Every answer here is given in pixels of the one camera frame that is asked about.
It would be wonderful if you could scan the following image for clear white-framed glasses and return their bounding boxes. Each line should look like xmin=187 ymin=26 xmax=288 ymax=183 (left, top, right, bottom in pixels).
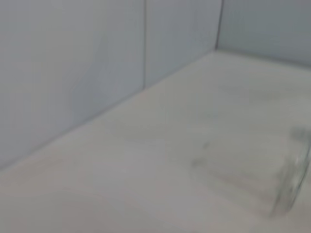
xmin=190 ymin=126 xmax=311 ymax=218

